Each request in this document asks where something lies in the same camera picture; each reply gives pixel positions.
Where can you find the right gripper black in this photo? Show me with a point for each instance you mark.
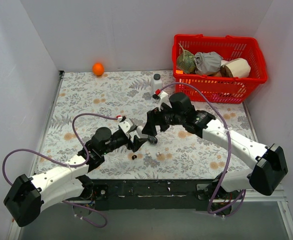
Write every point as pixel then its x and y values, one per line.
pixel 157 120

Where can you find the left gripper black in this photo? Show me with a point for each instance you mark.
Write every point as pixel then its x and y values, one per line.
pixel 132 141

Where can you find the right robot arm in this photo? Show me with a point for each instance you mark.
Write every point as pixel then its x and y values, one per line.
pixel 266 164

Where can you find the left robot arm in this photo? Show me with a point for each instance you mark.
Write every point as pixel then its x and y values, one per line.
pixel 29 196

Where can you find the black earbud charging case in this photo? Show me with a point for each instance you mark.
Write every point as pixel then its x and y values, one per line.
pixel 152 140

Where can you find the floral patterned table mat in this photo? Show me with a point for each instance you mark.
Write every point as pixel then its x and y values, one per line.
pixel 86 102

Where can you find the white bottle black cap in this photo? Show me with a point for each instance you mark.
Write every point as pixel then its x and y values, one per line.
pixel 156 83

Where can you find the green netted melon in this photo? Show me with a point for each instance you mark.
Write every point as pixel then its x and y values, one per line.
pixel 186 61

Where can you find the red plastic shopping basket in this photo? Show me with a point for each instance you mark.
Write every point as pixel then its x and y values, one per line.
pixel 219 89

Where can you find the grey crumpled cloth bag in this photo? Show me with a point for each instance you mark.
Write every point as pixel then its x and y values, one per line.
pixel 207 63

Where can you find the orange fruit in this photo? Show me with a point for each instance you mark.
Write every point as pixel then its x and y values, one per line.
pixel 98 69

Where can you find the beige paper roll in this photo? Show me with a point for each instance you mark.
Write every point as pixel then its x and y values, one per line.
pixel 236 68

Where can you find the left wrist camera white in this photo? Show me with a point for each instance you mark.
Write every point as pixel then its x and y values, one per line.
pixel 129 128

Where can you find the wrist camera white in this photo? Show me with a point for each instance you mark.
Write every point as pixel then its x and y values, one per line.
pixel 129 128
pixel 161 97

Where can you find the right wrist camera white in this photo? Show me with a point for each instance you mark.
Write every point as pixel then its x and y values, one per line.
pixel 161 97

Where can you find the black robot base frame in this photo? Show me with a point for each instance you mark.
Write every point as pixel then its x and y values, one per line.
pixel 147 194

